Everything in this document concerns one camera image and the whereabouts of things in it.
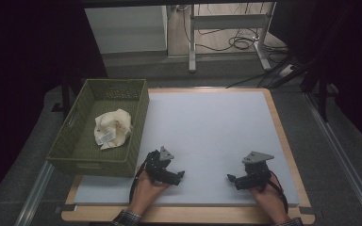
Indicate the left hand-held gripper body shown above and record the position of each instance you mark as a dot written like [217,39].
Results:
[157,163]

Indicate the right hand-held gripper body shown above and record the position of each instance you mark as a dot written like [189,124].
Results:
[256,171]

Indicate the cream patterned cloth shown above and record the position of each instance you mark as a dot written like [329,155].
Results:
[114,125]

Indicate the green woven basket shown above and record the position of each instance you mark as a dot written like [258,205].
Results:
[85,150]

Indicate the person's left hand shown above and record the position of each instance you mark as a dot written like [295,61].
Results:
[146,193]

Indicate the person's right hand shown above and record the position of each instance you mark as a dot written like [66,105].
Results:
[270,201]

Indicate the pale grey table mat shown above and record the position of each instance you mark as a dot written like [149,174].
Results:
[213,125]

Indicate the black tape piece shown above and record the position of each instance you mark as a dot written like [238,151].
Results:
[66,208]
[306,210]

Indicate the black metal stand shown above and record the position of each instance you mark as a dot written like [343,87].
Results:
[65,94]
[322,94]

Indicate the white power strip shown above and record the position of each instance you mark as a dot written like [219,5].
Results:
[286,70]

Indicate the white cabinet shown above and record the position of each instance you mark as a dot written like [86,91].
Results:
[125,28]

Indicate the dark curtain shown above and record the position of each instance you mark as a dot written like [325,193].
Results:
[342,37]
[22,47]

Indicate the aluminium floor rail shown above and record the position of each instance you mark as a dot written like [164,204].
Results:
[342,157]
[34,194]

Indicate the white metal desk frame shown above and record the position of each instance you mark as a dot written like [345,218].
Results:
[226,22]

